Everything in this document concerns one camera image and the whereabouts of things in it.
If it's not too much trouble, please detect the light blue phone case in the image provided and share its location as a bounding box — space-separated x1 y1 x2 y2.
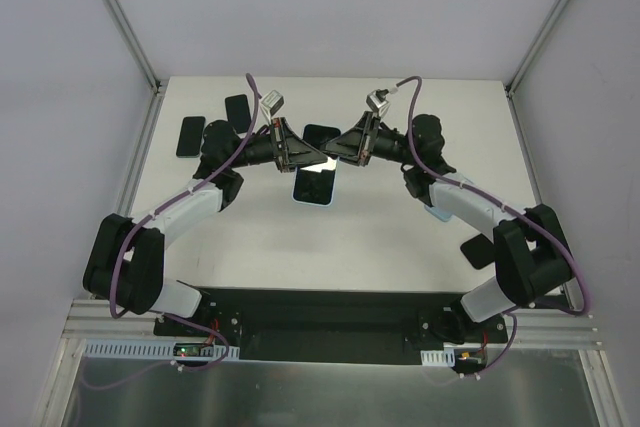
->
425 176 475 222

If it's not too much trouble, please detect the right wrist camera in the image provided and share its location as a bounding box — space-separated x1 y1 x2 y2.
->
366 89 391 119

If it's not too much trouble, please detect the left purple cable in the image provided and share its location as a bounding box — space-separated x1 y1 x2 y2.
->
79 73 264 391

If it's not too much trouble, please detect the aluminium frame rail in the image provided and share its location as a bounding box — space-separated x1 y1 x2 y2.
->
62 300 605 350

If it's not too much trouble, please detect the white cable duct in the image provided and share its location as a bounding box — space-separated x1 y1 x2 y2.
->
420 347 456 368
84 339 240 362

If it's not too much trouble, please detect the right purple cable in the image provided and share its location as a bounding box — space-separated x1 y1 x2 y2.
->
389 76 592 387

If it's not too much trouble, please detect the left white cable duct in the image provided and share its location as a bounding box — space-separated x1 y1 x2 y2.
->
84 339 240 362

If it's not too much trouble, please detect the right white cable duct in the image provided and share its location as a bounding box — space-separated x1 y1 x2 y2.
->
420 347 456 368

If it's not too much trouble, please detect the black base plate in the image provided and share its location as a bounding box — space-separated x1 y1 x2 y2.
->
94 284 571 363

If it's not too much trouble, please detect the black cased phone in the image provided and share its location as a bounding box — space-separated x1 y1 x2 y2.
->
460 234 495 270

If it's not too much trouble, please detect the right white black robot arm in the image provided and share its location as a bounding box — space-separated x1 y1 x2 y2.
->
321 113 574 344

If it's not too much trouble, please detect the right aluminium corner post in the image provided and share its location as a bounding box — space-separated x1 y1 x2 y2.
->
505 0 572 99

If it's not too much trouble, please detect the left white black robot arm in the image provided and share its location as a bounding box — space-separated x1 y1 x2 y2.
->
82 117 328 336

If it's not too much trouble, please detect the black smartphone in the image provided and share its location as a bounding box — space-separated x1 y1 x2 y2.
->
224 94 252 135
176 116 206 158

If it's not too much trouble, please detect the aluminium corner post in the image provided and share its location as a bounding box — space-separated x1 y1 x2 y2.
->
505 0 572 99
102 0 162 94

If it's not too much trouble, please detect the light blue cased phone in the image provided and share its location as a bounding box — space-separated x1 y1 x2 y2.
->
292 169 336 207

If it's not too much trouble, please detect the left aluminium corner post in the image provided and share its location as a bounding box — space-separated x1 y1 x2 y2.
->
102 0 162 94

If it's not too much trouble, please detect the purple cable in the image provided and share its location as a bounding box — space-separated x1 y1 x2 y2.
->
389 76 592 387
79 73 264 391

